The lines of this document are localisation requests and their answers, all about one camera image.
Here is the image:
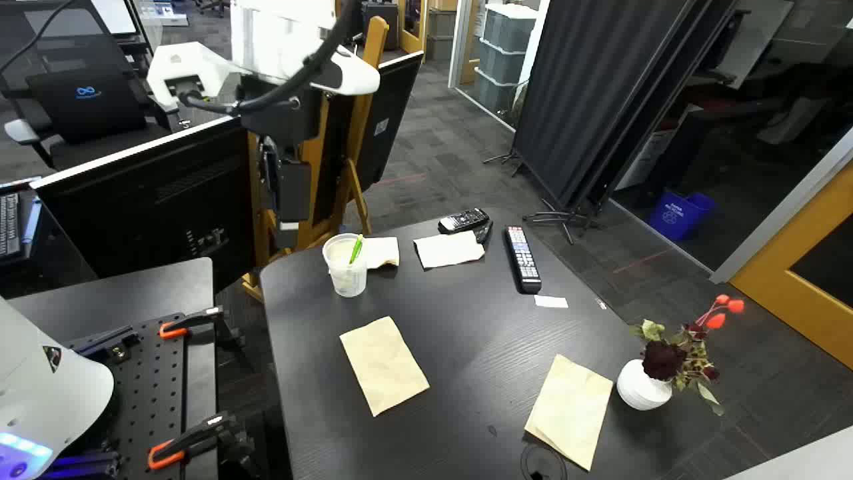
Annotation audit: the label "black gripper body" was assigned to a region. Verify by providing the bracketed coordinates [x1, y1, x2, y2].
[260, 110, 315, 194]

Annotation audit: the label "translucent plastic cup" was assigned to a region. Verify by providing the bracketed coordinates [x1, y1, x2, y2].
[319, 233, 371, 302]

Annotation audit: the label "wooden chair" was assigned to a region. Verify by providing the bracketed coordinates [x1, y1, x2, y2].
[242, 10, 429, 300]

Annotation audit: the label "crumpled pale paper napkin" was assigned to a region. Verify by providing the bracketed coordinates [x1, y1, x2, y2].
[358, 236, 401, 273]

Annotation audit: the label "small black divider panel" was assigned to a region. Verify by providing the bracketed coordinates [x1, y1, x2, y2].
[354, 50, 427, 194]

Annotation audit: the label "large black divider panel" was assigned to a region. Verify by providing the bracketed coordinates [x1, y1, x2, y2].
[28, 116, 260, 288]

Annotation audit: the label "orange black clamp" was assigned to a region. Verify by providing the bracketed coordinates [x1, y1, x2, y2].
[156, 304, 230, 346]
[143, 410, 240, 474]

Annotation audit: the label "flat pale paper napkin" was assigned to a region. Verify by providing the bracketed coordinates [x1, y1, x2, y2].
[409, 230, 487, 273]

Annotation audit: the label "short black remote control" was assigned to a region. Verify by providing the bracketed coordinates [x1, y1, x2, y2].
[435, 206, 491, 236]

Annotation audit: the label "beige paper napkin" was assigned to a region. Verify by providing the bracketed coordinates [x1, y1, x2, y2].
[523, 352, 616, 472]
[336, 314, 431, 418]

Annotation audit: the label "black perforated breadboard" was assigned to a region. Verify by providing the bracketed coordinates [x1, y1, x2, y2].
[50, 314, 220, 480]

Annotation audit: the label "long black remote control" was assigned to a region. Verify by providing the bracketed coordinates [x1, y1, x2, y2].
[503, 225, 543, 296]

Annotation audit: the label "stacked grey storage drawers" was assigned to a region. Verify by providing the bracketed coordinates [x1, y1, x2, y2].
[468, 0, 540, 116]

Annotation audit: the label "black keyboard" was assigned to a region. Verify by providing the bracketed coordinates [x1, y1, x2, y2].
[0, 190, 43, 261]

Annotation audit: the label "black curtain screen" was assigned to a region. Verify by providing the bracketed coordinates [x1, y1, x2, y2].
[512, 0, 740, 216]

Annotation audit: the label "blue plastic bin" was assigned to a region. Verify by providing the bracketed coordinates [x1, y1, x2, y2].
[645, 188, 720, 246]

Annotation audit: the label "round white vase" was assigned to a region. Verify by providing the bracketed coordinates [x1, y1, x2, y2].
[612, 357, 675, 413]

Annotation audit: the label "yellow wooden door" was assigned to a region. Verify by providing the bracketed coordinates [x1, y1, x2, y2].
[728, 157, 853, 372]

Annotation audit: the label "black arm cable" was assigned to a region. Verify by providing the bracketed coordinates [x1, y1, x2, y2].
[180, 0, 368, 118]

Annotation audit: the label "round table cable grommet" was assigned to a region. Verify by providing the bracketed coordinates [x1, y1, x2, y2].
[516, 440, 571, 480]

